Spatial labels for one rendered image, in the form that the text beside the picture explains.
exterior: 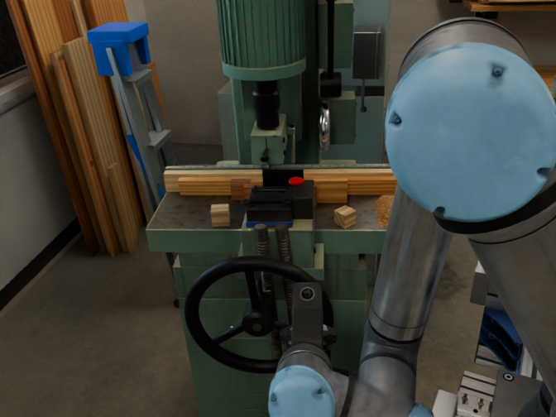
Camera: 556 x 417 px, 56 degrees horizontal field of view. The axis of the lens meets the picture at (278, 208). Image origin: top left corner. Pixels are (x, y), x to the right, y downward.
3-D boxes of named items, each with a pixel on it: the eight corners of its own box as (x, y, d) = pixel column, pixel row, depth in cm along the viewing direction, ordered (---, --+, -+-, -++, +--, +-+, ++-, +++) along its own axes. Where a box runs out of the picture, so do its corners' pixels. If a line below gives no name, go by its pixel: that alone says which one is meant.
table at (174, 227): (134, 278, 110) (129, 255, 107) (171, 205, 136) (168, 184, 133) (432, 282, 104) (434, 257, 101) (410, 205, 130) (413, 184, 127)
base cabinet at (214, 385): (208, 482, 159) (174, 299, 124) (237, 343, 209) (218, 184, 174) (358, 490, 155) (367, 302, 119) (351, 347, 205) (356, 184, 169)
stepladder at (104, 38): (166, 309, 231) (76, 34, 175) (186, 274, 252) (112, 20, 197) (200, 310, 227) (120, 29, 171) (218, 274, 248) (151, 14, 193)
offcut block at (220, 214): (212, 227, 115) (210, 211, 113) (213, 219, 117) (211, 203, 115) (229, 226, 115) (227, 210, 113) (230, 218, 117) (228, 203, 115)
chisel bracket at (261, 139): (252, 170, 118) (249, 136, 114) (259, 146, 130) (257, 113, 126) (285, 170, 118) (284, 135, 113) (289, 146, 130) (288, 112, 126)
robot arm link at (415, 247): (415, -8, 55) (350, 331, 81) (410, 11, 46) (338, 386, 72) (532, 6, 53) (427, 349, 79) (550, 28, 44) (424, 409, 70)
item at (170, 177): (165, 192, 130) (162, 174, 128) (168, 188, 132) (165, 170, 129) (414, 190, 124) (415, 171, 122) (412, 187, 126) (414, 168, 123)
